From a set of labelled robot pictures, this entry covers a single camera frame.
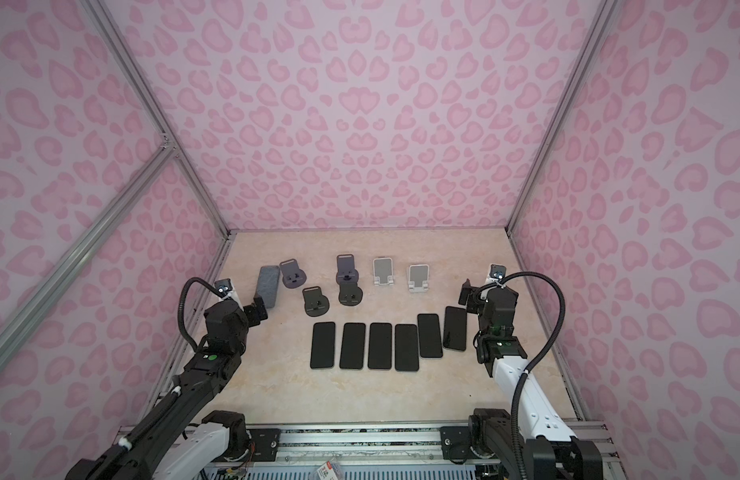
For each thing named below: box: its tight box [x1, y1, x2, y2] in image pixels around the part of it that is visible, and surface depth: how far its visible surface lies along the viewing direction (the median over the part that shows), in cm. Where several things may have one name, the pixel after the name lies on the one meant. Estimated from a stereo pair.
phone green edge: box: [368, 322, 393, 369], surface depth 90 cm
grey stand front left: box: [302, 286, 330, 317], surface depth 96 cm
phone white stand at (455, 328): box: [443, 306, 467, 351], surface depth 95 cm
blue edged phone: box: [394, 324, 419, 372], surface depth 90 cm
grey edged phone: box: [417, 314, 443, 358], surface depth 95 cm
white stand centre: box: [373, 257, 394, 286], surface depth 103 cm
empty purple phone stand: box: [336, 254, 359, 284], surface depth 102 cm
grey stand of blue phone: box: [338, 282, 363, 306], surface depth 102 cm
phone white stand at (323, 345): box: [310, 322, 336, 369], surface depth 92 cm
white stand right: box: [408, 264, 429, 293], surface depth 103 cm
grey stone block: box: [256, 266, 280, 308], surface depth 105 cm
